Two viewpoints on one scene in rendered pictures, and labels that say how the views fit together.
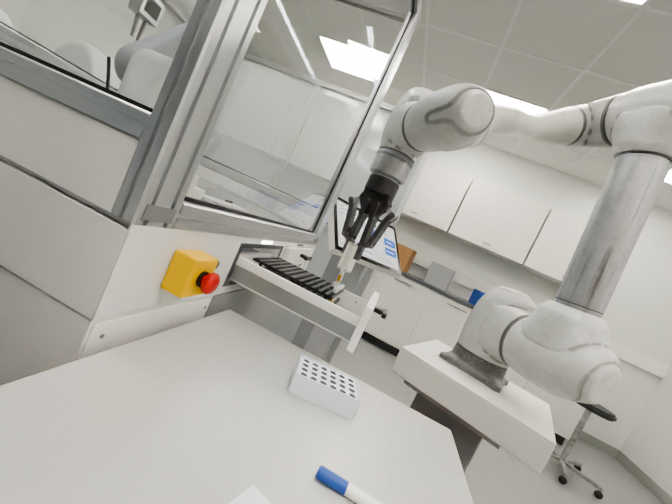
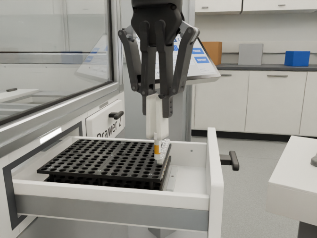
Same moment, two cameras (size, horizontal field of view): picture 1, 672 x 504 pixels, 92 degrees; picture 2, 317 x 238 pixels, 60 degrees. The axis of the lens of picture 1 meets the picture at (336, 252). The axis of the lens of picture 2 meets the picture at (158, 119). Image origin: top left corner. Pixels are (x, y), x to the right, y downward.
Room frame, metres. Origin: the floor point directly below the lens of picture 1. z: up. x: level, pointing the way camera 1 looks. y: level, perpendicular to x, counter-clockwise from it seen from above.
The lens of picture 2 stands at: (0.35, -0.03, 1.11)
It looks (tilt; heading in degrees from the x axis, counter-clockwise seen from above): 14 degrees down; 359
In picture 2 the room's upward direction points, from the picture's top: straight up
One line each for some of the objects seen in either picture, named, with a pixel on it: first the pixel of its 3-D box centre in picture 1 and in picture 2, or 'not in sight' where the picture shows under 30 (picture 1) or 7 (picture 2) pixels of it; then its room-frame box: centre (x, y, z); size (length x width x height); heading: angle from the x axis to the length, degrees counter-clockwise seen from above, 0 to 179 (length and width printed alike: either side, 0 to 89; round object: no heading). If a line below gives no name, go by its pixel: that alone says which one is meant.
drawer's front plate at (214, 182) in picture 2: (365, 317); (212, 174); (0.83, -0.14, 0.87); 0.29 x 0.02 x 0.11; 170
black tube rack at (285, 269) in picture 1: (297, 285); (112, 169); (0.87, 0.06, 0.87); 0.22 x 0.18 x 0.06; 80
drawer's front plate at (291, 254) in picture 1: (295, 261); (107, 124); (1.20, 0.12, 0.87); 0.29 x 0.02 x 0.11; 170
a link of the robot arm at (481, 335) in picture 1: (500, 323); not in sight; (0.98, -0.54, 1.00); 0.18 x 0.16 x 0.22; 19
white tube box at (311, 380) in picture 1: (324, 384); not in sight; (0.59, -0.09, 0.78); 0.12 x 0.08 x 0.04; 92
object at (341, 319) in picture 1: (294, 285); (108, 171); (0.87, 0.06, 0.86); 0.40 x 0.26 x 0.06; 80
